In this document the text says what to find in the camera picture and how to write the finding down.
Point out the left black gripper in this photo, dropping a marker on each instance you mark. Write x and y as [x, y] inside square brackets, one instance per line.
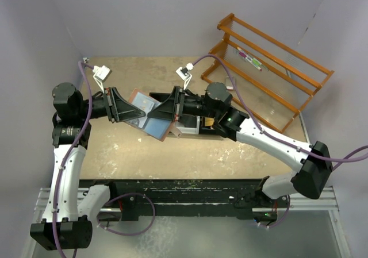
[121, 110]

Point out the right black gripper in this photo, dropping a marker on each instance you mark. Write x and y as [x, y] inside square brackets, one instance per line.
[169, 110]

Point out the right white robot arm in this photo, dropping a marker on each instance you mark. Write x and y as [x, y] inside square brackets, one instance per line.
[309, 164]

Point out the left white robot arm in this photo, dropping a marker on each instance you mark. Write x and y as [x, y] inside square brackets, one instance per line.
[67, 222]

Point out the black bin with silver cards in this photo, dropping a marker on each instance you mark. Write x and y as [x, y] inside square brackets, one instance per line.
[162, 98]

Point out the white bin with black cards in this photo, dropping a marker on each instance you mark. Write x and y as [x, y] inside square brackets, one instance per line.
[188, 124]

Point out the black bin with gold cards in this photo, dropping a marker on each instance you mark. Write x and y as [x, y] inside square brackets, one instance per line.
[208, 132]

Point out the gold cards pile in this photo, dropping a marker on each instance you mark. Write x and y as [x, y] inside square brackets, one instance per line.
[208, 122]

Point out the markers on rack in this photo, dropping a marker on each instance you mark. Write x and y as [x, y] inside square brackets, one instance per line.
[253, 61]

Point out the orange wooden rack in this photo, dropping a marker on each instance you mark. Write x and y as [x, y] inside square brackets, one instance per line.
[279, 93]

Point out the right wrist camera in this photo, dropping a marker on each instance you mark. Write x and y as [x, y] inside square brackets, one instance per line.
[185, 75]

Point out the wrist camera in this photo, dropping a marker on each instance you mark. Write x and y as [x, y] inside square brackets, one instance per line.
[100, 75]
[185, 75]

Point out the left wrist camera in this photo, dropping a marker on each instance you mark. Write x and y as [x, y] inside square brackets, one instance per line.
[100, 75]

